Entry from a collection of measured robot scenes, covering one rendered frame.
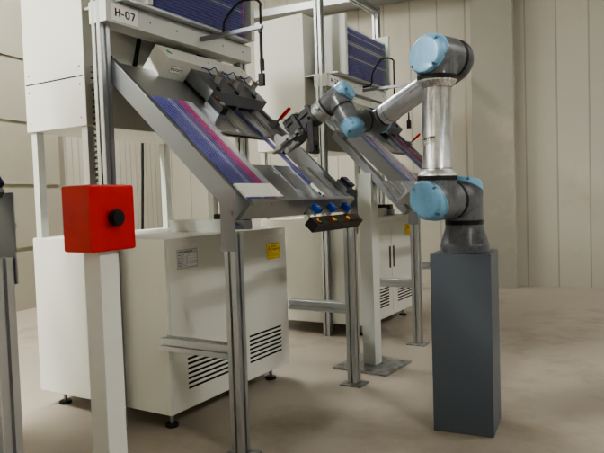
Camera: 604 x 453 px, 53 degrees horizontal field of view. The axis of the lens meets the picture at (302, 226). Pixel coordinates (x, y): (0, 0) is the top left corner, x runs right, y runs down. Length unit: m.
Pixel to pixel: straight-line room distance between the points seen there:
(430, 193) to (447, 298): 0.34
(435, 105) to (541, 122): 3.23
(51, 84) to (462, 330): 1.60
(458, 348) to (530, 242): 3.13
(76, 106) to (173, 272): 0.67
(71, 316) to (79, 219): 0.83
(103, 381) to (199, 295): 0.59
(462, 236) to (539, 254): 3.13
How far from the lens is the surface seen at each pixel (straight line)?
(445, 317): 1.93
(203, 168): 1.83
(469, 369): 1.96
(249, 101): 2.43
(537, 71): 5.08
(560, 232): 5.00
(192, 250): 2.04
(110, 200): 1.54
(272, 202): 1.84
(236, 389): 1.80
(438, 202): 1.78
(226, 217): 1.73
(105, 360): 1.59
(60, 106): 2.31
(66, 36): 2.31
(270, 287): 2.41
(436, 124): 1.83
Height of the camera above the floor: 0.73
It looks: 3 degrees down
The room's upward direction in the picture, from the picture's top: 2 degrees counter-clockwise
